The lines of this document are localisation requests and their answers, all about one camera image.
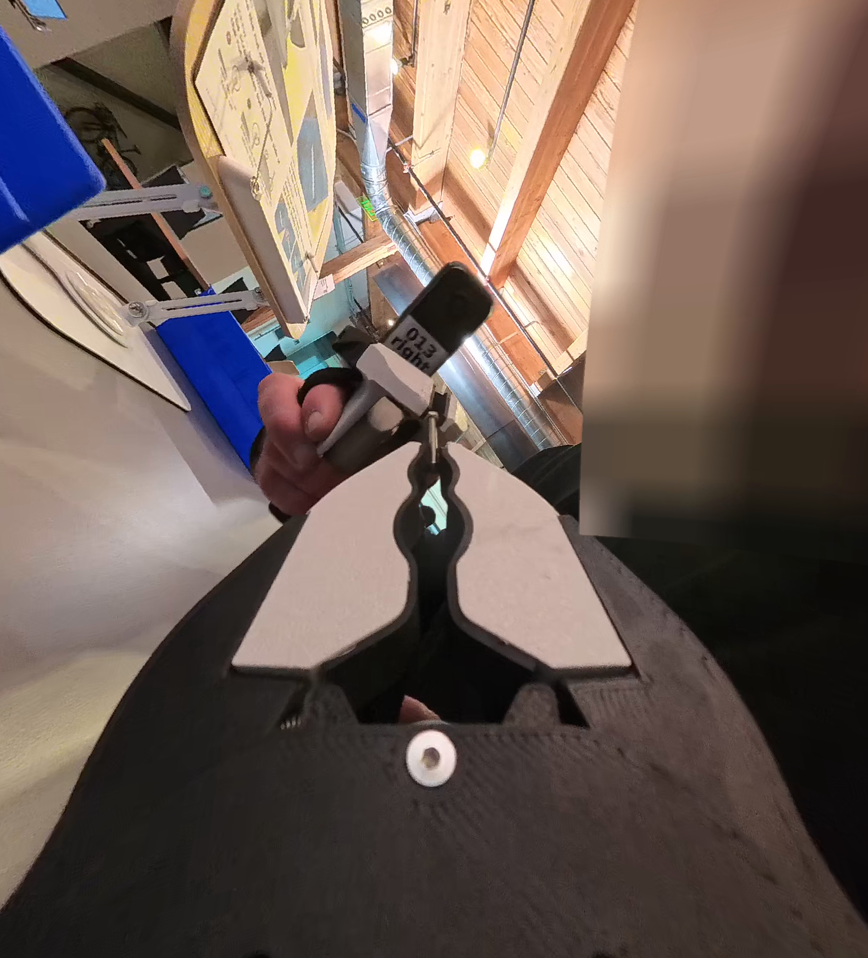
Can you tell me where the printed instruction sheet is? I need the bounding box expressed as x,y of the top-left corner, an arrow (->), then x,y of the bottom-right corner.
193,0 -> 339,300

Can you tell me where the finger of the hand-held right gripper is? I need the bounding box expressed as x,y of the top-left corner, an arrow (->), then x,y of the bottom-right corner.
364,341 -> 436,425

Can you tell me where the blue plastic bin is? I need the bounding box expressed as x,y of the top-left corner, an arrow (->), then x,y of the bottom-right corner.
156,303 -> 274,471
0,0 -> 107,284

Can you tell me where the person's black clothed torso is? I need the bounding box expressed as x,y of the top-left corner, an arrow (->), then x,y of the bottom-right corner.
512,442 -> 868,958

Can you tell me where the person's right hand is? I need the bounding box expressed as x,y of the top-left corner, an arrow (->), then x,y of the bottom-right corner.
254,372 -> 375,519

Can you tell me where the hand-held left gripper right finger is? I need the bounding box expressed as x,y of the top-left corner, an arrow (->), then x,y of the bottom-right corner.
434,442 -> 634,682

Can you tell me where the silver round ventilation duct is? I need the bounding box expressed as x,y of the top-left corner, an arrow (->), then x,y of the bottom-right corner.
355,120 -> 555,450

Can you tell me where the rectangular metal duct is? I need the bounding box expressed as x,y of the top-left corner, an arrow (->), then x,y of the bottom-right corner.
340,0 -> 398,132

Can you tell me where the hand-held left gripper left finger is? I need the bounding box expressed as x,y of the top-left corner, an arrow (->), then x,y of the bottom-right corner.
230,442 -> 425,675

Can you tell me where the white document stand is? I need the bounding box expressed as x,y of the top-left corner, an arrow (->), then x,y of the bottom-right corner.
0,0 -> 341,413

